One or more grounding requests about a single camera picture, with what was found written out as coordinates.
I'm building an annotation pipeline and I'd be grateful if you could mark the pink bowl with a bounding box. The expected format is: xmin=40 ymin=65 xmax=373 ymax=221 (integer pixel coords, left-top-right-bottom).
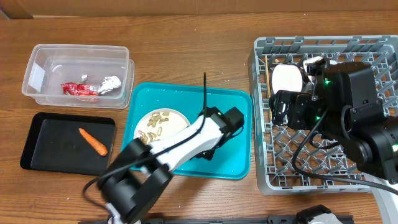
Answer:
xmin=271 ymin=64 xmax=303 ymax=94

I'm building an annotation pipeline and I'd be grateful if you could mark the white bowl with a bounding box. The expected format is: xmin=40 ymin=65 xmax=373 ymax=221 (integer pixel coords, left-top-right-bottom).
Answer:
xmin=303 ymin=56 xmax=323 ymax=83

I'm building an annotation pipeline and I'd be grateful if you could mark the pink plate with peanuts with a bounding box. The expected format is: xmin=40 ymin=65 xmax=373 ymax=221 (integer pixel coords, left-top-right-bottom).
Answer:
xmin=132 ymin=108 xmax=190 ymax=144

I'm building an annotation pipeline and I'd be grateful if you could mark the orange carrot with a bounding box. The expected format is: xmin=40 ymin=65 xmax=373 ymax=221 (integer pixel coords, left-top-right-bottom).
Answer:
xmin=79 ymin=128 xmax=108 ymax=156

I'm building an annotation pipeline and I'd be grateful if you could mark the red snack wrapper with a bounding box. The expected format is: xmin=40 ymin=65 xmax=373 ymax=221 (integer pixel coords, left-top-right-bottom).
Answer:
xmin=61 ymin=74 xmax=101 ymax=102

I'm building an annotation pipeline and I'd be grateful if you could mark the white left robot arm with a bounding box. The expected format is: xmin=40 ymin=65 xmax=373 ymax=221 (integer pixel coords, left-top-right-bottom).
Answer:
xmin=97 ymin=108 xmax=231 ymax=223

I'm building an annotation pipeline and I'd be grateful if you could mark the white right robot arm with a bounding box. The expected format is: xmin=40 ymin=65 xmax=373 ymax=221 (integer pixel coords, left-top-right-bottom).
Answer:
xmin=269 ymin=58 xmax=397 ymax=223

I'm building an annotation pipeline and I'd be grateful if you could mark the teal plastic tray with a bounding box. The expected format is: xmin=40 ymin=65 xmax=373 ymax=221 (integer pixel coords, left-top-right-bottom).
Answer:
xmin=122 ymin=82 xmax=252 ymax=180

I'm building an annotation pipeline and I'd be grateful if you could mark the black tray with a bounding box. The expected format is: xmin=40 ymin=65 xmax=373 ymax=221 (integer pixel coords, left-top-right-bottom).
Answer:
xmin=20 ymin=112 xmax=116 ymax=175

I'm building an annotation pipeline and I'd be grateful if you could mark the clear plastic bin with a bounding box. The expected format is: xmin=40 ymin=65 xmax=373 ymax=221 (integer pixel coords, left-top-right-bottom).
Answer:
xmin=21 ymin=44 xmax=134 ymax=109

